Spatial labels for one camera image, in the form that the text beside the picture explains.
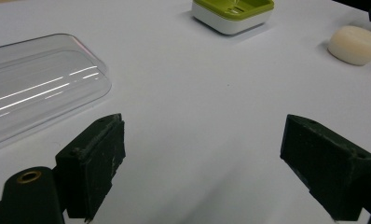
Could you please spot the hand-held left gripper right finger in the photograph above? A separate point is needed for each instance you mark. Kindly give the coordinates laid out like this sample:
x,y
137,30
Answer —
x,y
326,165

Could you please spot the green and white soap dish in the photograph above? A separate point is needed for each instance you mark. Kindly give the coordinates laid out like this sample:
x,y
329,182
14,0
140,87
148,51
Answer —
x,y
231,14

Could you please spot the clear plastic lid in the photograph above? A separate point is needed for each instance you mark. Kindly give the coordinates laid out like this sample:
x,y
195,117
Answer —
x,y
39,84

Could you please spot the cream soap bar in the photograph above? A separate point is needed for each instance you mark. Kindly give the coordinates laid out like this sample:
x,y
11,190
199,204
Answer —
x,y
354,45

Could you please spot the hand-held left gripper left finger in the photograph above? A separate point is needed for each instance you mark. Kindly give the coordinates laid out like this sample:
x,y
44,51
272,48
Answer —
x,y
90,165

